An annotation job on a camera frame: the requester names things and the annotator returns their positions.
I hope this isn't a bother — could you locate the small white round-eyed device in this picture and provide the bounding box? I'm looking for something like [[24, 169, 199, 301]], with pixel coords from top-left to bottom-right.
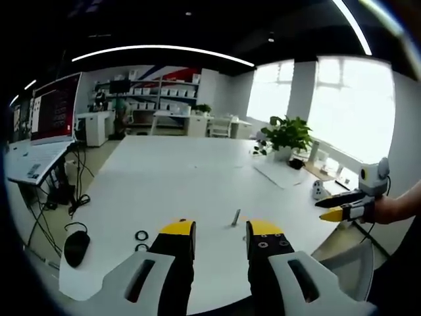
[[311, 180, 327, 200]]

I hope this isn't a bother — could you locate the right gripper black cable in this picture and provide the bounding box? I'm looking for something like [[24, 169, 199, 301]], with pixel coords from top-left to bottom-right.
[[359, 174, 393, 245]]

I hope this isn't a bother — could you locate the small green plant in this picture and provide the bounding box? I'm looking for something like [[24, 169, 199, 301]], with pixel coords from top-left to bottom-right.
[[192, 103, 213, 116]]

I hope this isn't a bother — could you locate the large bright window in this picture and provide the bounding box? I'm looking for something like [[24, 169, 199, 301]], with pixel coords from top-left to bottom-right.
[[245, 56, 397, 163]]

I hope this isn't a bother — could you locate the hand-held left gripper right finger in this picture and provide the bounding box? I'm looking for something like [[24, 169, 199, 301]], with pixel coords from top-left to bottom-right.
[[245, 219, 379, 316]]

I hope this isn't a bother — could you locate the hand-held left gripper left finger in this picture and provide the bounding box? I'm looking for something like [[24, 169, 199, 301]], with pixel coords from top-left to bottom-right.
[[84, 219, 197, 316]]

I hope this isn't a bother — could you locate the green potted plant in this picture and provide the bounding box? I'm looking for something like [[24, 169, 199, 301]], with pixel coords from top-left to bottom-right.
[[252, 115, 314, 163]]

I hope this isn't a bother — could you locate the black computer mouse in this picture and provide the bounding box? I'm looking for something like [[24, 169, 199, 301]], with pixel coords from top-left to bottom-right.
[[63, 230, 91, 269]]

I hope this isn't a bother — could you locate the white laptop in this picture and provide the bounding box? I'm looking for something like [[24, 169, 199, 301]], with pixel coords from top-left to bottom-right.
[[6, 72, 83, 186]]

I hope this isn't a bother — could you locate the shelf with white bins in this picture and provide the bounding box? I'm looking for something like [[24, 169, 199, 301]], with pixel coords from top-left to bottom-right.
[[94, 67, 201, 128]]

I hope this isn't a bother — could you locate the bundle of black cables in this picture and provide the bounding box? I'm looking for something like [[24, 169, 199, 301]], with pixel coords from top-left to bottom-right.
[[22, 141, 91, 251]]

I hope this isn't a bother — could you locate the black monitor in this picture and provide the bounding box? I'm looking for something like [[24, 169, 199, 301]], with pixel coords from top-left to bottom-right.
[[109, 80, 131, 94]]

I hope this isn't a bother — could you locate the white cabinet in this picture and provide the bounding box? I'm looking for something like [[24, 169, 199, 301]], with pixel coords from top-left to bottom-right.
[[76, 111, 116, 147]]

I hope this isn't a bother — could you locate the white desk with chair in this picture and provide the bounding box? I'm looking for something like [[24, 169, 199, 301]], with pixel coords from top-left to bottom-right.
[[150, 110, 253, 139]]

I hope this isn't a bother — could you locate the grey chair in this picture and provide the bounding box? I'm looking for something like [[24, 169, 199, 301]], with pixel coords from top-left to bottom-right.
[[317, 242, 376, 302]]

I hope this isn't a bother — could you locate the metal threaded stud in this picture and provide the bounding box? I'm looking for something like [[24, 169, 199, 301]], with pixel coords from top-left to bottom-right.
[[229, 208, 243, 228]]

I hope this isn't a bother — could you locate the black mouse cable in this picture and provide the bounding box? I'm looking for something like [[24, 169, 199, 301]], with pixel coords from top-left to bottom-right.
[[64, 221, 88, 235]]

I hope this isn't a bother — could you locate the long ceiling light strip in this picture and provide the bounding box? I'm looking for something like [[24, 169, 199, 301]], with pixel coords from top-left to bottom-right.
[[71, 45, 257, 68], [331, 0, 373, 57]]

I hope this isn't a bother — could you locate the white paper sheet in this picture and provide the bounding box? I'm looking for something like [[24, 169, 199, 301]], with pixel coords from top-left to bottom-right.
[[252, 160, 312, 190]]

